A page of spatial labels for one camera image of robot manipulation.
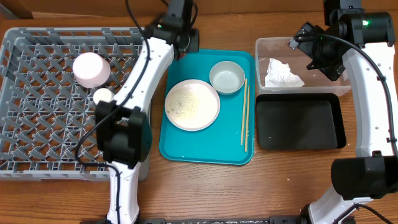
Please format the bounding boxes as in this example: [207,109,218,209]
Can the white tissue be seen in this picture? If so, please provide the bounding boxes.
[264,58,304,88]

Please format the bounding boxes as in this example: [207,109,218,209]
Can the grey metal saucer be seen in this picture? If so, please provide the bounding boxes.
[209,61,246,95]

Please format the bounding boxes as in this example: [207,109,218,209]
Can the small pink bowl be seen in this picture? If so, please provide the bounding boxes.
[72,52,111,88]

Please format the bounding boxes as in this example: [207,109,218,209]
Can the white paper cup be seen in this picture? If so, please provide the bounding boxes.
[93,88,114,105]

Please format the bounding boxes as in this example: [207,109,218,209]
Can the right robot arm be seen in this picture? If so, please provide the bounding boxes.
[289,0,397,224]

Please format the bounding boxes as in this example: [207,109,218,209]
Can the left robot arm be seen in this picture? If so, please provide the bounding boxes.
[94,0,199,223]

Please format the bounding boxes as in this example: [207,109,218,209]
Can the clear plastic bin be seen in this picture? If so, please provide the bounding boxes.
[255,37,351,96]

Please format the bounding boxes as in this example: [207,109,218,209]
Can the rice leftovers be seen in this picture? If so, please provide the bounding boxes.
[165,88,201,123]

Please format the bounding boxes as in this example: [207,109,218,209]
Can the large white plate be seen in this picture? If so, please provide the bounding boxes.
[164,79,221,131]

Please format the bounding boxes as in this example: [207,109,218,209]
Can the left wooden chopstick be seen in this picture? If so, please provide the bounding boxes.
[241,78,248,145]

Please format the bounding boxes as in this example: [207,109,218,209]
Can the wooden chopstick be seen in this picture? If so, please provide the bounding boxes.
[244,84,250,152]
[241,78,248,145]

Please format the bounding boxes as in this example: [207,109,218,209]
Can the black plastic tray bin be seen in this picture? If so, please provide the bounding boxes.
[256,93,346,151]

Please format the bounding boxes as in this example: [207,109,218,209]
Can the right wooden chopstick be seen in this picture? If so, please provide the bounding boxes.
[244,84,250,152]

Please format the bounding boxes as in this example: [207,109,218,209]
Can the teal serving tray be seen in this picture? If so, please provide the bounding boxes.
[159,49,256,166]

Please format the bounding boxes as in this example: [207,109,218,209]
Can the grey plastic dish rack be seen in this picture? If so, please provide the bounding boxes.
[1,27,142,181]

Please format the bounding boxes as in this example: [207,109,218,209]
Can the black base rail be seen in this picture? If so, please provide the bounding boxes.
[136,215,310,224]

